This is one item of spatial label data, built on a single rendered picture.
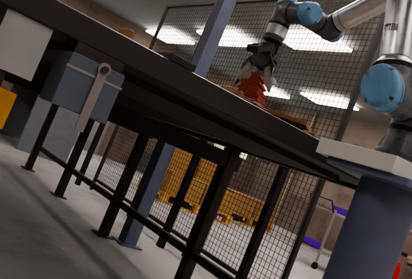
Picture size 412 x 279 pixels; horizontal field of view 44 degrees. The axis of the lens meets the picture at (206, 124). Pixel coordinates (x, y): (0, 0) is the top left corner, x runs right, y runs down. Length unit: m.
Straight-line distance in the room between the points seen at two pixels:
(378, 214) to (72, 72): 0.86
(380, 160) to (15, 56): 0.92
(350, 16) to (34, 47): 1.08
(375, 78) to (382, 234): 0.41
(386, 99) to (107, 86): 0.70
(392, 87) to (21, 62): 0.89
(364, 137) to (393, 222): 11.08
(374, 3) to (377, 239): 0.76
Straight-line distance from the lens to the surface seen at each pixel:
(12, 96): 1.12
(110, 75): 1.18
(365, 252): 1.46
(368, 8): 1.79
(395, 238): 1.48
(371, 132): 12.47
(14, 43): 1.14
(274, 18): 1.86
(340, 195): 12.40
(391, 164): 1.39
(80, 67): 1.15
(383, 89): 1.40
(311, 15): 1.78
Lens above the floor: 0.71
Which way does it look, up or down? 4 degrees up
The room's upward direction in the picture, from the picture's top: 22 degrees clockwise
